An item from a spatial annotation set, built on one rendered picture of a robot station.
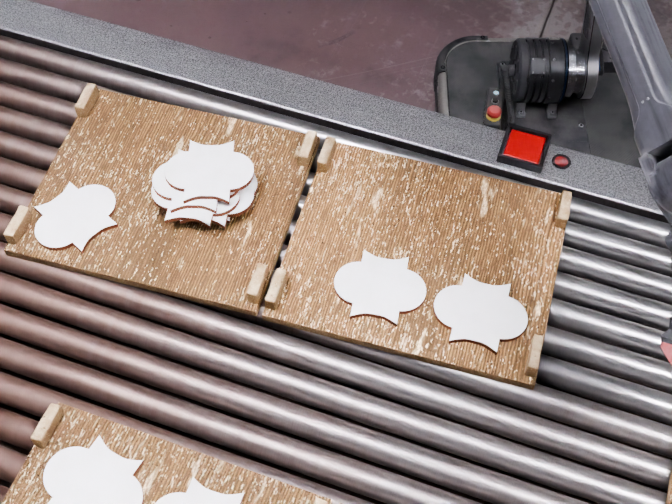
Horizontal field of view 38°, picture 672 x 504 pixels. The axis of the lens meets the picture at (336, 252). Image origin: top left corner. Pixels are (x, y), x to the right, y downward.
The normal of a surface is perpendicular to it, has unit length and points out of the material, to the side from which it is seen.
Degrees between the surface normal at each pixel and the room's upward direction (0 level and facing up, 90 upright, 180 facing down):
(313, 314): 0
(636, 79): 54
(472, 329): 0
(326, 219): 0
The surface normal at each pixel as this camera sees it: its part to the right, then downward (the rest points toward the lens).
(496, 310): 0.00, -0.55
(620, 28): -0.75, -0.08
